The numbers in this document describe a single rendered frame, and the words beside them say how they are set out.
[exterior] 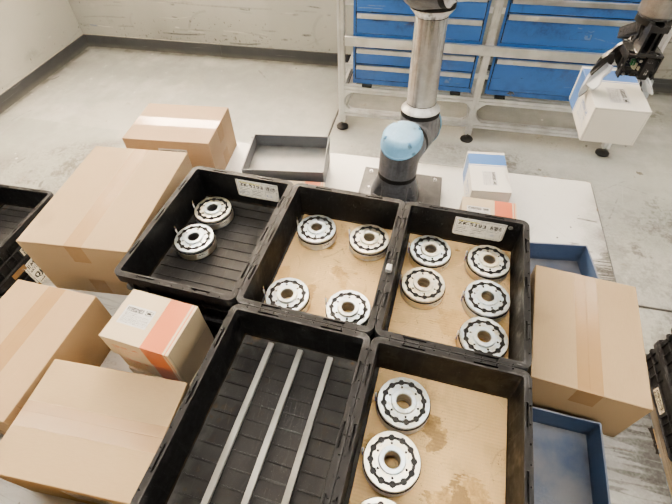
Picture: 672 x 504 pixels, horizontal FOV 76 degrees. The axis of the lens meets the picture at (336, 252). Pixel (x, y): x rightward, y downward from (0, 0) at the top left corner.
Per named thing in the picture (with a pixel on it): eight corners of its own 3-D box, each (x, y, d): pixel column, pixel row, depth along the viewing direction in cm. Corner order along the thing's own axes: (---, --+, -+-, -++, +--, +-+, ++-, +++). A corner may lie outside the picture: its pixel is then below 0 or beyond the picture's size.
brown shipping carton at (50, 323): (52, 314, 117) (17, 278, 105) (123, 330, 113) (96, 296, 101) (-35, 423, 98) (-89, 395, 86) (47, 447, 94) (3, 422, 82)
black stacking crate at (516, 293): (402, 232, 119) (406, 202, 110) (514, 253, 113) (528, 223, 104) (371, 361, 94) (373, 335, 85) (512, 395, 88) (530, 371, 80)
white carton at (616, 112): (568, 98, 118) (582, 66, 111) (615, 102, 116) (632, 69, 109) (579, 140, 105) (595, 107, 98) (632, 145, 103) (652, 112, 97)
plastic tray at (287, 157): (243, 181, 144) (240, 169, 140) (256, 145, 157) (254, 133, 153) (323, 184, 142) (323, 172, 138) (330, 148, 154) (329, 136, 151)
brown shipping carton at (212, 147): (139, 176, 155) (121, 138, 142) (163, 140, 169) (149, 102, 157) (219, 181, 151) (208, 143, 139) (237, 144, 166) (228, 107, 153)
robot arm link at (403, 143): (371, 174, 129) (374, 134, 119) (389, 152, 137) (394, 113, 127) (408, 186, 125) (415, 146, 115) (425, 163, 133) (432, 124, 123)
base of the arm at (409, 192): (373, 178, 144) (375, 153, 136) (418, 184, 142) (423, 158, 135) (367, 207, 133) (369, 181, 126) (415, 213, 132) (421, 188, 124)
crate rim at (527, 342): (405, 207, 111) (406, 200, 110) (526, 227, 106) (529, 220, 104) (372, 340, 87) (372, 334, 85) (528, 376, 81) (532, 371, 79)
